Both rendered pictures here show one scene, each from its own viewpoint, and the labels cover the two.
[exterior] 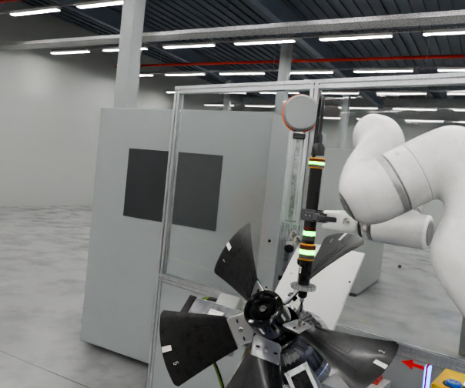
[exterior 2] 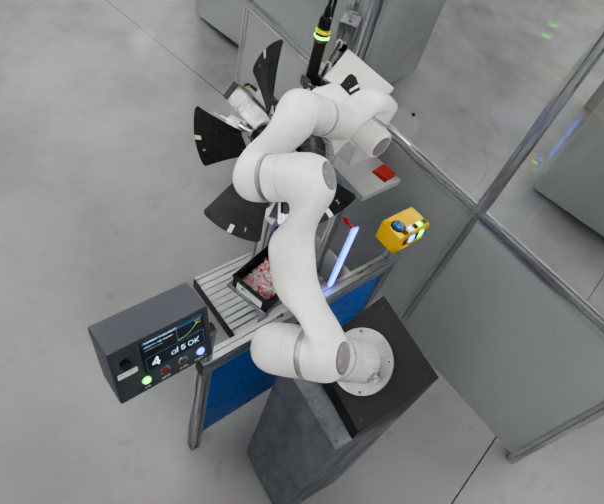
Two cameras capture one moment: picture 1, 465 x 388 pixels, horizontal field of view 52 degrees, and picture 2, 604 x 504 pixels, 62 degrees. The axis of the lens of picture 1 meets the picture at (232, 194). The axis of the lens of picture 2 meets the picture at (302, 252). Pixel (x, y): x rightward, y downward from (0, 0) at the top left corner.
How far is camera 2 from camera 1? 0.84 m
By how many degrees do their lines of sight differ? 48
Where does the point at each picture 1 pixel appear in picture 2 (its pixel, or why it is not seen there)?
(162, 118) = not seen: outside the picture
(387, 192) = (253, 194)
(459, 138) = (303, 181)
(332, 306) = not seen: hidden behind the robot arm
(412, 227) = (364, 141)
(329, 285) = not seen: hidden behind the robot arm
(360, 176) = (240, 175)
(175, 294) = (258, 28)
